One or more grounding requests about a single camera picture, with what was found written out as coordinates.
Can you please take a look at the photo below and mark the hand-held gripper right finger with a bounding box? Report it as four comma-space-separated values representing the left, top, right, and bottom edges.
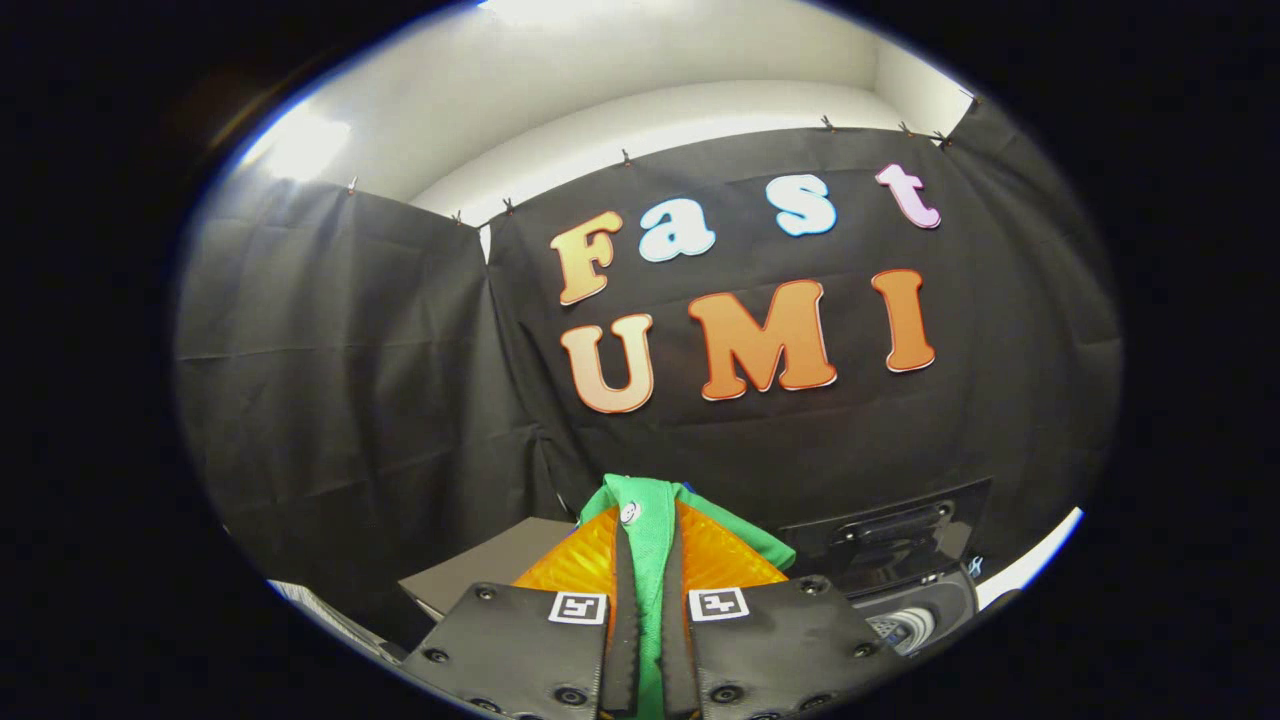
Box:
660, 500, 906, 720

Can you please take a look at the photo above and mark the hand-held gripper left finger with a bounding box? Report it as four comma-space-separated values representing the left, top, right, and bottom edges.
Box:
400, 505, 641, 720

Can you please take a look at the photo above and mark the green polo shirt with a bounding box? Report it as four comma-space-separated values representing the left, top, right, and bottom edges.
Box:
578, 474, 798, 720

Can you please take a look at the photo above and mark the black backdrop cloth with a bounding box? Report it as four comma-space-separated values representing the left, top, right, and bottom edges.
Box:
172, 95, 1126, 651

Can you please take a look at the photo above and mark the row of black cloth clips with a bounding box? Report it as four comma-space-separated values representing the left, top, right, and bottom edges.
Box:
345, 92, 983, 226

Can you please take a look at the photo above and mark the ceiling strip light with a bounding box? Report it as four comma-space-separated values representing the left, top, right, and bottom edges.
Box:
240, 100, 353, 183

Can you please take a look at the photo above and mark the ceiling light panel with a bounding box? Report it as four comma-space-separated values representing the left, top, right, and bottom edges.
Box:
480, 0, 641, 26

